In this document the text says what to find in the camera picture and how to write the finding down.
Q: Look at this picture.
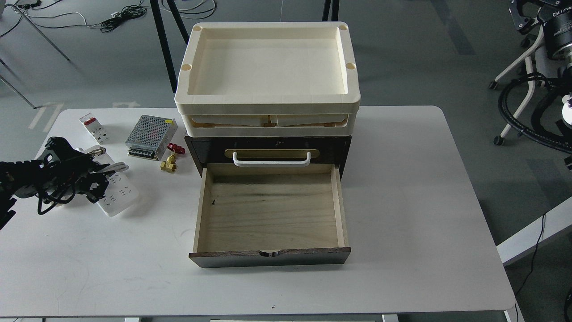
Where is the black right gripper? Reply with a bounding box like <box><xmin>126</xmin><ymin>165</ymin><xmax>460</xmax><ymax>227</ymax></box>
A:
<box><xmin>509</xmin><ymin>0</ymin><xmax>572</xmax><ymax>35</ymax></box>

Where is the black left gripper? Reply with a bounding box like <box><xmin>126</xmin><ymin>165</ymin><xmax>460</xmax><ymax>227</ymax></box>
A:
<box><xmin>35</xmin><ymin>136</ymin><xmax>109</xmax><ymax>204</ymax></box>

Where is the white power strip with cable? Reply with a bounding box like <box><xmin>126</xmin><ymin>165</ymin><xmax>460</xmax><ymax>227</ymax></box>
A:
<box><xmin>97</xmin><ymin>171</ymin><xmax>139</xmax><ymax>217</ymax></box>

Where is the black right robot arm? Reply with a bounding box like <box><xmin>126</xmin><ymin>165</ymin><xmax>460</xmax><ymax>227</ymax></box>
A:
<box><xmin>498</xmin><ymin>0</ymin><xmax>572</xmax><ymax>168</ymax></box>

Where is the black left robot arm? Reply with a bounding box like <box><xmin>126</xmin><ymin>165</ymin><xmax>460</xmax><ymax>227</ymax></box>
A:
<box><xmin>0</xmin><ymin>137</ymin><xmax>115</xmax><ymax>228</ymax></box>

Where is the white office chair base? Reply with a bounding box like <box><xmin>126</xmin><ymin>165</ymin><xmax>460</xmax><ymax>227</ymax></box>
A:
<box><xmin>489</xmin><ymin>28</ymin><xmax>545</xmax><ymax>145</ymax></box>

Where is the white red circuit breaker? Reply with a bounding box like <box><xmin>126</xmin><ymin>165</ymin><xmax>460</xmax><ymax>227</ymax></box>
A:
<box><xmin>79</xmin><ymin>113</ymin><xmax>110</xmax><ymax>144</ymax></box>

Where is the metal mesh power supply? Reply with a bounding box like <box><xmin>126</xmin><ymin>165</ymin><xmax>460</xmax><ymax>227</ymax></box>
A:
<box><xmin>125</xmin><ymin>115</ymin><xmax>178</xmax><ymax>161</ymax></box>

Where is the cream plastic lower tray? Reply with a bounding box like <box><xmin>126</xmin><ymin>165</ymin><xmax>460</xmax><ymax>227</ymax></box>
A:
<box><xmin>182</xmin><ymin>113</ymin><xmax>356</xmax><ymax>137</ymax></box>

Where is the cream plastic tray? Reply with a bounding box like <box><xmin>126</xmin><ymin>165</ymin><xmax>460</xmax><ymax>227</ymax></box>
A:
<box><xmin>174</xmin><ymin>21</ymin><xmax>360</xmax><ymax>115</ymax></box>
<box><xmin>182</xmin><ymin>113</ymin><xmax>356</xmax><ymax>137</ymax></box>

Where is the open wooden drawer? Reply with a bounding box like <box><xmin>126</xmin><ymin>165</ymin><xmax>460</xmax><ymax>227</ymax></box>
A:
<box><xmin>189</xmin><ymin>164</ymin><xmax>351</xmax><ymax>268</ymax></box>

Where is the white adjacent table edge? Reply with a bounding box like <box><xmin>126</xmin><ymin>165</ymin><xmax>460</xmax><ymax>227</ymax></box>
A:
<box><xmin>496</xmin><ymin>209</ymin><xmax>572</xmax><ymax>267</ymax></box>

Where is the cream plastic top tray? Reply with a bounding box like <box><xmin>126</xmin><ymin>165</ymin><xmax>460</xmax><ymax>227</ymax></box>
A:
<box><xmin>174</xmin><ymin>21</ymin><xmax>360</xmax><ymax>115</ymax></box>

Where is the brass valve red handle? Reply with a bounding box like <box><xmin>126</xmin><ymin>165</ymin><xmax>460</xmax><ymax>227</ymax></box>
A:
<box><xmin>160</xmin><ymin>143</ymin><xmax>186</xmax><ymax>173</ymax></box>

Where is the white drawer handle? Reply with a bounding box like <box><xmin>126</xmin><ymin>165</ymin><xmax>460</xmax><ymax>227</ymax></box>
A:
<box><xmin>232</xmin><ymin>152</ymin><xmax>311</xmax><ymax>167</ymax></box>

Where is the black cable bundle on floor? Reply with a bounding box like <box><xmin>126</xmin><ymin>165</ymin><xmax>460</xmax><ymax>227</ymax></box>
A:
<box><xmin>99</xmin><ymin>4</ymin><xmax>148</xmax><ymax>33</ymax></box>

